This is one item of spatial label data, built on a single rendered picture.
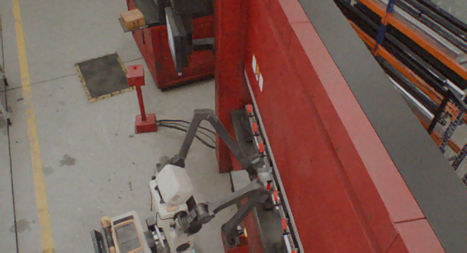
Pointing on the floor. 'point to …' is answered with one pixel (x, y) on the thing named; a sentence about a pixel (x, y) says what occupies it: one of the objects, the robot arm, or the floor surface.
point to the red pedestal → (147, 121)
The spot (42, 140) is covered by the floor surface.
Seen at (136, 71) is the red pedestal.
